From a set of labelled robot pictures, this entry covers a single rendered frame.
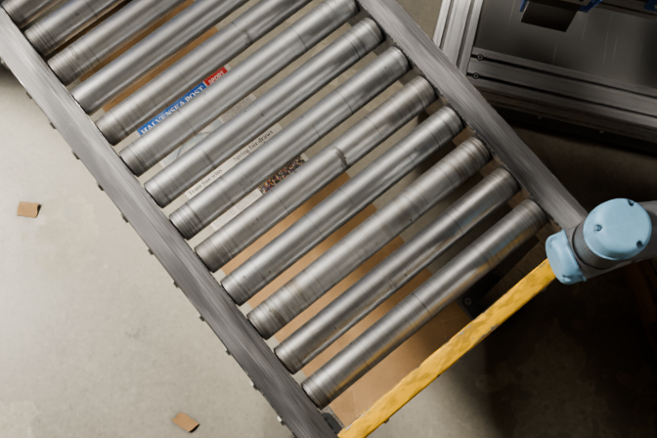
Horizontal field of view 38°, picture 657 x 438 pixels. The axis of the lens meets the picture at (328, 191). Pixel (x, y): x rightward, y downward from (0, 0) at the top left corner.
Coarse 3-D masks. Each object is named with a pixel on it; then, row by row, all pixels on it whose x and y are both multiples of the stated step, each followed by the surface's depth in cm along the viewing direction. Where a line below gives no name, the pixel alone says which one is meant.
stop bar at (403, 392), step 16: (544, 272) 142; (512, 288) 141; (528, 288) 141; (544, 288) 141; (496, 304) 140; (512, 304) 140; (480, 320) 140; (496, 320) 140; (464, 336) 139; (480, 336) 139; (448, 352) 138; (464, 352) 139; (416, 368) 138; (432, 368) 138; (448, 368) 138; (400, 384) 137; (416, 384) 137; (384, 400) 137; (400, 400) 137; (368, 416) 136; (384, 416) 136; (352, 432) 136; (368, 432) 136
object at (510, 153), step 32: (384, 0) 155; (384, 32) 154; (416, 32) 154; (416, 64) 152; (448, 64) 152; (448, 96) 151; (480, 96) 151; (480, 128) 149; (512, 160) 148; (544, 192) 147; (576, 224) 145
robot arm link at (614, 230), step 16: (608, 208) 122; (624, 208) 122; (640, 208) 122; (656, 208) 125; (592, 224) 123; (608, 224) 122; (624, 224) 122; (640, 224) 122; (656, 224) 124; (576, 240) 131; (592, 240) 124; (608, 240) 121; (624, 240) 121; (640, 240) 121; (656, 240) 124; (592, 256) 127; (608, 256) 124; (624, 256) 123; (640, 256) 125; (656, 256) 126
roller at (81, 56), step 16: (144, 0) 155; (160, 0) 155; (176, 0) 156; (112, 16) 155; (128, 16) 154; (144, 16) 155; (160, 16) 157; (96, 32) 154; (112, 32) 154; (128, 32) 155; (80, 48) 153; (96, 48) 153; (112, 48) 155; (48, 64) 153; (64, 64) 152; (80, 64) 153; (96, 64) 155; (64, 80) 153
